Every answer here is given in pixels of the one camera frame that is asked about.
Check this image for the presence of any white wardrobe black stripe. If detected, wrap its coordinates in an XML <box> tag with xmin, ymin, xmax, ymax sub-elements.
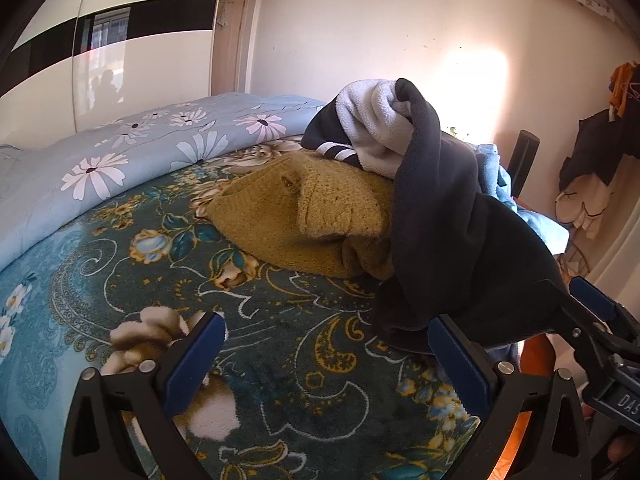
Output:
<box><xmin>0</xmin><ymin>0</ymin><xmax>226</xmax><ymax>147</ymax></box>

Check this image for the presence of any light blue garment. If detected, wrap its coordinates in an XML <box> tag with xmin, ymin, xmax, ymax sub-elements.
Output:
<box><xmin>472</xmin><ymin>142</ymin><xmax>572</xmax><ymax>256</ymax></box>

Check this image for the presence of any navy jacket white fleece lining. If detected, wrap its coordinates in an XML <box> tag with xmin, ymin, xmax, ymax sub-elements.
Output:
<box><xmin>302</xmin><ymin>79</ymin><xmax>418</xmax><ymax>179</ymax></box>

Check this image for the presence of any beige hanging garment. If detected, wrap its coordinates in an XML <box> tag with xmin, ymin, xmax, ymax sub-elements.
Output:
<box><xmin>554</xmin><ymin>180</ymin><xmax>615</xmax><ymax>242</ymax></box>

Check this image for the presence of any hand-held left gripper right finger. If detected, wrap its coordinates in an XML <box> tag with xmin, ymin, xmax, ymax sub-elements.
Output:
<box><xmin>427</xmin><ymin>314</ymin><xmax>593</xmax><ymax>480</ymax></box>

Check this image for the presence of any dark grey fleece garment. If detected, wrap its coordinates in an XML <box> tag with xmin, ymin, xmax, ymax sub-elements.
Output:
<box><xmin>375</xmin><ymin>79</ymin><xmax>572</xmax><ymax>357</ymax></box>

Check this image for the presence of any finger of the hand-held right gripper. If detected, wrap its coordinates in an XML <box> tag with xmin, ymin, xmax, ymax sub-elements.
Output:
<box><xmin>542</xmin><ymin>280</ymin><xmax>618</xmax><ymax>361</ymax></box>
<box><xmin>569</xmin><ymin>276</ymin><xmax>640</xmax><ymax>347</ymax></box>

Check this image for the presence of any light blue daisy quilt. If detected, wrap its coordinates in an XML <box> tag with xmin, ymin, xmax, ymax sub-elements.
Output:
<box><xmin>0</xmin><ymin>91</ymin><xmax>328</xmax><ymax>273</ymax></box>

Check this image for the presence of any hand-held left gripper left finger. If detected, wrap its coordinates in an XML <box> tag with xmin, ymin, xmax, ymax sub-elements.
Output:
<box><xmin>60</xmin><ymin>311</ymin><xmax>227</xmax><ymax>480</ymax></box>

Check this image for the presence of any beige door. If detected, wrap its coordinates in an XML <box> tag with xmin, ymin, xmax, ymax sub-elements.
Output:
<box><xmin>211</xmin><ymin>0</ymin><xmax>252</xmax><ymax>97</ymax></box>

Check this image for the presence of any mustard knit sweater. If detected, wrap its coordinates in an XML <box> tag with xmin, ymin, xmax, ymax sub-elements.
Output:
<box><xmin>206</xmin><ymin>152</ymin><xmax>401</xmax><ymax>282</ymax></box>

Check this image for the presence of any teal floral blanket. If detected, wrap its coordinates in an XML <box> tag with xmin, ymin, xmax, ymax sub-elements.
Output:
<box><xmin>0</xmin><ymin>137</ymin><xmax>483</xmax><ymax>480</ymax></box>

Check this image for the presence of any dark hanging garment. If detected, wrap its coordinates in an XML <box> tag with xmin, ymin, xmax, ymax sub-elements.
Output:
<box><xmin>558</xmin><ymin>107</ymin><xmax>638</xmax><ymax>192</ymax></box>

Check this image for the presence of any orange hanging garment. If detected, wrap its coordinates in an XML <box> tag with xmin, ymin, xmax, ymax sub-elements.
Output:
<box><xmin>608</xmin><ymin>61</ymin><xmax>640</xmax><ymax>117</ymax></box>

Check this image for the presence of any black chair back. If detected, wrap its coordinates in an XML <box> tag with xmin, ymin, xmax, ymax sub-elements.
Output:
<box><xmin>504</xmin><ymin>129</ymin><xmax>542</xmax><ymax>200</ymax></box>

